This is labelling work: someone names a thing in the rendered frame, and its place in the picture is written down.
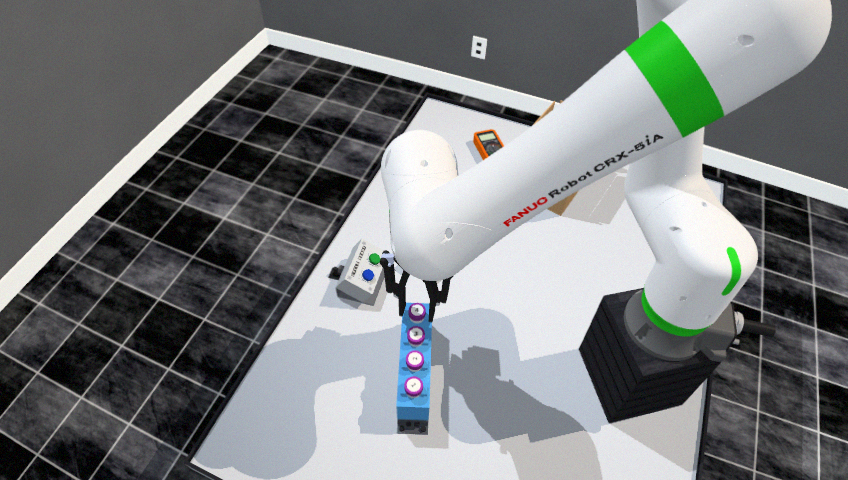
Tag white button housing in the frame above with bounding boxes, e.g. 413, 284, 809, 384
328, 238, 384, 306

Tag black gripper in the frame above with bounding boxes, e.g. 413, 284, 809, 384
380, 250, 453, 322

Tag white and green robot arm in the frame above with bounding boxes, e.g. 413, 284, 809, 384
381, 0, 832, 362

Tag orange digital multimeter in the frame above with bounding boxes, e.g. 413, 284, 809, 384
473, 129, 504, 160

